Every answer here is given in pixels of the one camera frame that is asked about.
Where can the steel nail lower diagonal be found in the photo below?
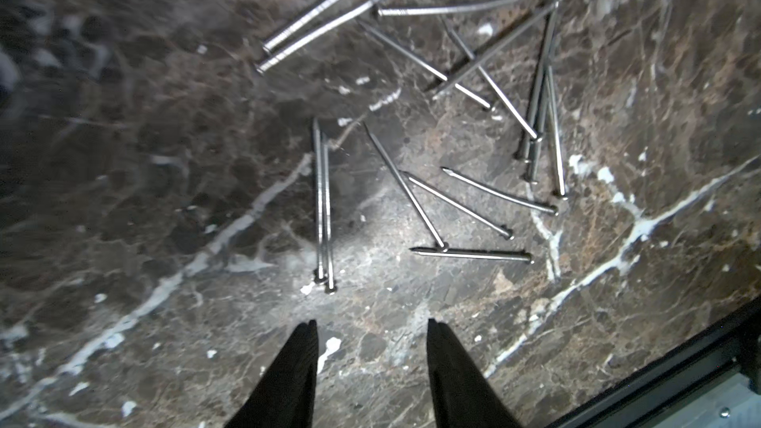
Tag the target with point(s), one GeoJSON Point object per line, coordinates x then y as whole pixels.
{"type": "Point", "coordinates": [440, 75]}

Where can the steel nail centre diagonal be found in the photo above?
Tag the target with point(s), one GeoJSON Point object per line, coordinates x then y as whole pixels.
{"type": "Point", "coordinates": [441, 245]}

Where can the steel nail mid right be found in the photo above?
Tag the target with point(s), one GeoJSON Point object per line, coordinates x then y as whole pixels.
{"type": "Point", "coordinates": [520, 201]}

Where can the steel nail pair vertical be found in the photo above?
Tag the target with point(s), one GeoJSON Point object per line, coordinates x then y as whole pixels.
{"type": "Point", "coordinates": [325, 272]}

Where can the steel nail far right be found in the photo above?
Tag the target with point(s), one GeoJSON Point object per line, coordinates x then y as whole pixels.
{"type": "Point", "coordinates": [533, 109]}

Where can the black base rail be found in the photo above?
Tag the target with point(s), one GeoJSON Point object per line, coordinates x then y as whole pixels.
{"type": "Point", "coordinates": [713, 380]}

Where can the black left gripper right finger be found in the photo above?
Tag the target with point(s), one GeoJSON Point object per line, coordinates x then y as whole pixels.
{"type": "Point", "coordinates": [461, 396]}

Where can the steel nail right vertical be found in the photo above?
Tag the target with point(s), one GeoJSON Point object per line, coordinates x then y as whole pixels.
{"type": "Point", "coordinates": [561, 190]}

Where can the steel nail long diagonal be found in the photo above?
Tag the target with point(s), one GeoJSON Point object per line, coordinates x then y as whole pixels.
{"type": "Point", "coordinates": [494, 47]}

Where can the steel nail short diagonal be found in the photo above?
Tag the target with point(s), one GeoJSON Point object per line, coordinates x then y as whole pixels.
{"type": "Point", "coordinates": [502, 230]}

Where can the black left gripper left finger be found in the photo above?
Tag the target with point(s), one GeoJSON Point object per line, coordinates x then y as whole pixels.
{"type": "Point", "coordinates": [285, 395]}

